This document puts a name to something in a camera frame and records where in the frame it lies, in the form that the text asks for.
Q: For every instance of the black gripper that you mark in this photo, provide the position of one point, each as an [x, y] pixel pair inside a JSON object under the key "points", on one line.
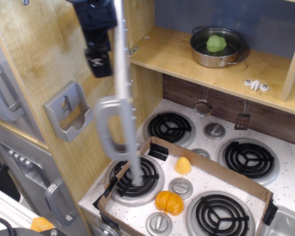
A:
{"points": [[96, 18]]}

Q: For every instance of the silver microwave door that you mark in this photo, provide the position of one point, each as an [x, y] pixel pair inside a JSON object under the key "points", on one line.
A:
{"points": [[120, 104]]}

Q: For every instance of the metal door hinge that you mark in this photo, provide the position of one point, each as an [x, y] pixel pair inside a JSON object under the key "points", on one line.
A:
{"points": [[132, 50]]}

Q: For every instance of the back left stove burner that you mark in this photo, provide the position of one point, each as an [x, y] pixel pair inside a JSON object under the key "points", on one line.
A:
{"points": [[172, 127]]}

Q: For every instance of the stove burner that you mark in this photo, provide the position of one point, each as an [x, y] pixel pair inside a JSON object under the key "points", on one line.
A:
{"points": [[250, 158], [127, 194], [172, 127], [217, 213]]}

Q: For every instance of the steel pot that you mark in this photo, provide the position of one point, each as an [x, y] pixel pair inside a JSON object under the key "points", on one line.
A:
{"points": [[229, 56]]}

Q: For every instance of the hanging round metal strainer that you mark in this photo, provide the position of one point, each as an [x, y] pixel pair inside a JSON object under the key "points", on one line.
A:
{"points": [[202, 108]]}

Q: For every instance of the green toy vegetable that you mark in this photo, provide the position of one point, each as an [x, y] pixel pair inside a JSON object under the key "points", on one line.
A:
{"points": [[216, 44]]}

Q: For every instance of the silver ice dispenser panel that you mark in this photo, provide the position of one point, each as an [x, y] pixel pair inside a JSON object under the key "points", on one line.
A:
{"points": [[29, 168]]}

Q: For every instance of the front left stove burner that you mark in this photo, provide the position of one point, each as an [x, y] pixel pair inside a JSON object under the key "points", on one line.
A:
{"points": [[127, 194]]}

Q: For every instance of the back silver stove knob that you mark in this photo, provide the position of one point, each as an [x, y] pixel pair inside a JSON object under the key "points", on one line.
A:
{"points": [[214, 131]]}

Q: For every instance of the silver stove knob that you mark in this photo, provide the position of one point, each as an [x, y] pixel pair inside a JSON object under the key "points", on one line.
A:
{"points": [[214, 131], [181, 187], [159, 224], [202, 152]]}

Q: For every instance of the yellow toy corn piece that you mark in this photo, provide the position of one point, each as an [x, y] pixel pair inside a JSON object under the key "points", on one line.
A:
{"points": [[182, 166]]}

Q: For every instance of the middle silver stove knob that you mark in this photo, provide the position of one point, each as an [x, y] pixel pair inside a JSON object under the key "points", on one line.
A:
{"points": [[202, 152]]}

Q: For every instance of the cardboard fence with black tape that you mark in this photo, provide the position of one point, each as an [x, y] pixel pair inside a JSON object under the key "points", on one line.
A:
{"points": [[205, 175]]}

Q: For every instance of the white plastic door latch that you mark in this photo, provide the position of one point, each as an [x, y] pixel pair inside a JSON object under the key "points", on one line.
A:
{"points": [[256, 85]]}

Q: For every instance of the center silver stove knob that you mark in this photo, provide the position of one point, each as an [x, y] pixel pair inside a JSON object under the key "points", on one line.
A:
{"points": [[181, 187]]}

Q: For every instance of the hanging small metal spatula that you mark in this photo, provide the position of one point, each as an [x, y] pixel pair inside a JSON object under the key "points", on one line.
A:
{"points": [[242, 122]]}

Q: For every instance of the orange toy pumpkin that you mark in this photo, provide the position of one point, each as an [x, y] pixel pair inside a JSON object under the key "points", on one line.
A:
{"points": [[169, 202]]}

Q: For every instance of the silver oven knob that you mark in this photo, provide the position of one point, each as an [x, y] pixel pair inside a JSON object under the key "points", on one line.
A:
{"points": [[107, 230]]}

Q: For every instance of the front silver stove knob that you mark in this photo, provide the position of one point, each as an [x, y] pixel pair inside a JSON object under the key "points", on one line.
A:
{"points": [[159, 224]]}

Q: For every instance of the orange toy on floor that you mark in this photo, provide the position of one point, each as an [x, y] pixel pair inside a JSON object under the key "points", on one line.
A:
{"points": [[40, 224]]}

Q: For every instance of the back right stove burner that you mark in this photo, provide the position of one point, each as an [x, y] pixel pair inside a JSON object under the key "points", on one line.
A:
{"points": [[250, 158]]}

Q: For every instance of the front right stove burner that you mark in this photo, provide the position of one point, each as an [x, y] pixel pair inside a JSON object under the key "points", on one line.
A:
{"points": [[217, 213]]}

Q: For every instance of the silver sink basin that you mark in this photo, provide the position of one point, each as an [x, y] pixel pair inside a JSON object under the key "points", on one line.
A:
{"points": [[283, 224]]}

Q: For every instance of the grey wall phone holder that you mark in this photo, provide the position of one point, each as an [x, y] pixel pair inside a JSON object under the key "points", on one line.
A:
{"points": [[62, 104]]}

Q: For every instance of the lower silver fridge handle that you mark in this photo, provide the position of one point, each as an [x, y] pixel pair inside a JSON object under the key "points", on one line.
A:
{"points": [[51, 201]]}

